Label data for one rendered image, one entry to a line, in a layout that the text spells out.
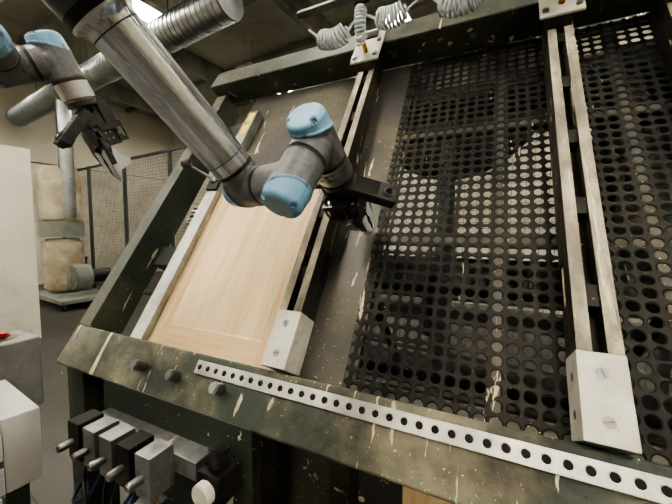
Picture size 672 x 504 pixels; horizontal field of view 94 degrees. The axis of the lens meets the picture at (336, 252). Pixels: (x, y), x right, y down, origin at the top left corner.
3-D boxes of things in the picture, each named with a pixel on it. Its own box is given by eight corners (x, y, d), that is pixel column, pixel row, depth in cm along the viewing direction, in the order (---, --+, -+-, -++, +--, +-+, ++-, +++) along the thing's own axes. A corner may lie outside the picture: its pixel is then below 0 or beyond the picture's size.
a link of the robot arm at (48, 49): (20, 40, 77) (61, 35, 80) (50, 89, 82) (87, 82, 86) (15, 30, 71) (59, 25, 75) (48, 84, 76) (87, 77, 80)
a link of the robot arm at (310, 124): (273, 133, 53) (294, 99, 56) (302, 177, 62) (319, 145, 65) (311, 132, 49) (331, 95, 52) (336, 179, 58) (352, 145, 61)
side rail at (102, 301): (110, 333, 109) (78, 323, 100) (231, 116, 156) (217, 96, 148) (120, 336, 106) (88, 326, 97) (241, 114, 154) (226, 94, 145)
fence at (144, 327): (141, 340, 93) (129, 336, 90) (254, 119, 134) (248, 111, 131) (152, 343, 91) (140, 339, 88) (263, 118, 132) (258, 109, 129)
